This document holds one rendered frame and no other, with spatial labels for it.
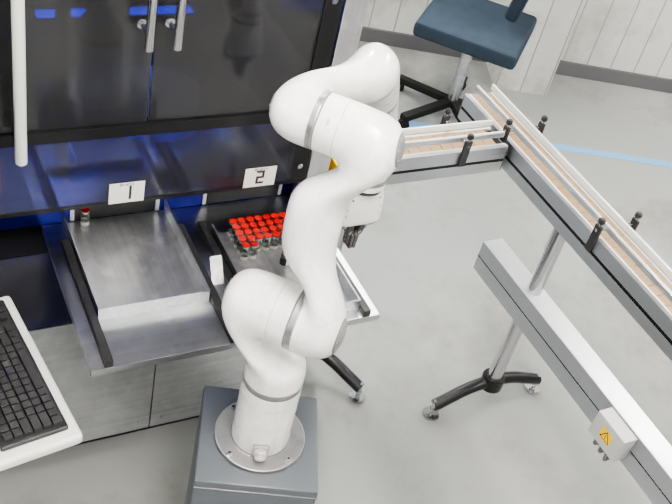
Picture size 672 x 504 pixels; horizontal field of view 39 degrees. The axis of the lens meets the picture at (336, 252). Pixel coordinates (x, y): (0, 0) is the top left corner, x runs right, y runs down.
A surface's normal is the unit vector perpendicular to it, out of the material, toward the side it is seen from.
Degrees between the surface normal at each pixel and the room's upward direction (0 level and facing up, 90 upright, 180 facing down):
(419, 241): 0
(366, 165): 82
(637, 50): 90
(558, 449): 0
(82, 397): 90
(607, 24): 90
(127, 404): 90
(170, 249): 0
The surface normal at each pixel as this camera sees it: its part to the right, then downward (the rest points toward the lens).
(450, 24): 0.19, -0.74
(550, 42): 0.02, 0.65
